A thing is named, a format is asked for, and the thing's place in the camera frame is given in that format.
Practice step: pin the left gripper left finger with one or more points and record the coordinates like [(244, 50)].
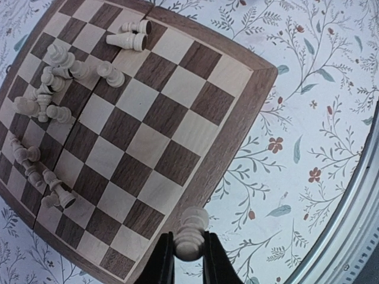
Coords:
[(160, 266)]

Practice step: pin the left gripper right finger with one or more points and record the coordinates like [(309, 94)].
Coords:
[(217, 267)]

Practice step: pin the light wooden king piece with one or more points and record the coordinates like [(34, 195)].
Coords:
[(189, 240)]

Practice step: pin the wooden chess board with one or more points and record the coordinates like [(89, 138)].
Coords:
[(135, 156)]

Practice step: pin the light chess piece cluster left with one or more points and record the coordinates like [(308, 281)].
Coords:
[(27, 158)]

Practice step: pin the light chess piece cluster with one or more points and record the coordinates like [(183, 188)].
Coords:
[(53, 79), (27, 158)]

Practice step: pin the light chess piece cluster centre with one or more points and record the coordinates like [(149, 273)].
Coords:
[(53, 79)]

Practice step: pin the standing light pawn piece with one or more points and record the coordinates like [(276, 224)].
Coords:
[(114, 77)]

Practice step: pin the floral patterned table mat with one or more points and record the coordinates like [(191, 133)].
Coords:
[(290, 173)]

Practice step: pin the lying light bishop piece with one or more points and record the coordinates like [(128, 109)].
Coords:
[(128, 40)]

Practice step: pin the lying light pawn piece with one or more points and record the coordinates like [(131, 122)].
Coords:
[(143, 26)]

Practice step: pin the aluminium front rail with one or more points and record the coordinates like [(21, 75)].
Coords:
[(351, 235)]

